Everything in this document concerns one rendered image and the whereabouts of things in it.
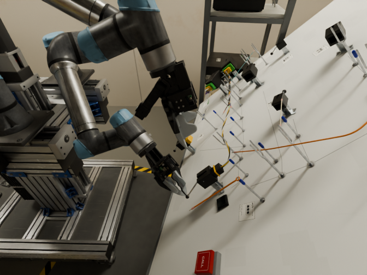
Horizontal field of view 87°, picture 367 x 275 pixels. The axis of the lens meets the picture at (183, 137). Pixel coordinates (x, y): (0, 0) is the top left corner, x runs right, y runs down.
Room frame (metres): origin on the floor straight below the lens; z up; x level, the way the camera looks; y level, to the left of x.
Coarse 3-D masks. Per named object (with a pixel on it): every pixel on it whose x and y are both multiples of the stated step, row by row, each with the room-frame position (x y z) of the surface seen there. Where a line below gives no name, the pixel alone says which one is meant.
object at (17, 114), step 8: (16, 104) 0.65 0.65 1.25; (0, 112) 0.59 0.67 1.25; (8, 112) 0.60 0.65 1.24; (16, 112) 0.62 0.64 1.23; (24, 112) 0.65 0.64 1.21; (0, 120) 0.58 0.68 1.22; (8, 120) 0.59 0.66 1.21; (16, 120) 0.60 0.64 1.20; (24, 120) 0.62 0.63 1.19; (32, 120) 0.66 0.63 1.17; (0, 128) 0.57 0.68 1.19; (8, 128) 0.57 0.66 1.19; (16, 128) 0.59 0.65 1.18; (24, 128) 0.60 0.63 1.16
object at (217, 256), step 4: (216, 252) 0.18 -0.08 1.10; (216, 256) 0.17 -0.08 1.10; (220, 256) 0.17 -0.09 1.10; (216, 260) 0.16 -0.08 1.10; (220, 260) 0.16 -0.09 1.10; (216, 264) 0.15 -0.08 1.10; (220, 264) 0.15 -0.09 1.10; (216, 268) 0.14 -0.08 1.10; (220, 268) 0.15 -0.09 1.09; (212, 272) 0.14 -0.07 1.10; (216, 272) 0.14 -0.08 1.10
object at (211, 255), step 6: (198, 252) 0.18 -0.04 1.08; (204, 252) 0.18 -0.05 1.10; (210, 252) 0.17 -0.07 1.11; (198, 258) 0.17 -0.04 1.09; (204, 258) 0.17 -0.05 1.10; (210, 258) 0.16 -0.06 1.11; (198, 264) 0.16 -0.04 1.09; (204, 264) 0.15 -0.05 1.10; (210, 264) 0.15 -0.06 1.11; (198, 270) 0.14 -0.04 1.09; (204, 270) 0.14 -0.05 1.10; (210, 270) 0.14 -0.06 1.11
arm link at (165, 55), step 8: (160, 48) 0.43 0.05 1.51; (168, 48) 0.45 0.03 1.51; (144, 56) 0.44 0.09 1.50; (152, 56) 0.43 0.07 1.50; (160, 56) 0.43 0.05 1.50; (168, 56) 0.44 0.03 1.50; (152, 64) 0.43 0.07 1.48; (160, 64) 0.42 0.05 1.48; (168, 64) 0.43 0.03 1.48; (152, 72) 0.44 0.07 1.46
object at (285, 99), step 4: (284, 92) 0.60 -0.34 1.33; (276, 96) 0.57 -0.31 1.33; (280, 96) 0.55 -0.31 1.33; (284, 96) 0.55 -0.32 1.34; (276, 100) 0.54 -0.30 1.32; (280, 100) 0.53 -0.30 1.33; (284, 100) 0.54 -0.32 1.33; (272, 104) 0.54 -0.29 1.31; (276, 104) 0.53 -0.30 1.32; (280, 104) 0.55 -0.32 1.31; (284, 104) 0.52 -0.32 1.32; (276, 108) 0.54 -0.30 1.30; (280, 108) 0.53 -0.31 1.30; (284, 108) 0.53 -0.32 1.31; (288, 108) 0.54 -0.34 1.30; (296, 108) 0.54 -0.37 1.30; (284, 112) 0.54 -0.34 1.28; (288, 112) 0.54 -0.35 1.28; (292, 112) 0.53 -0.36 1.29; (284, 116) 0.54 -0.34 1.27
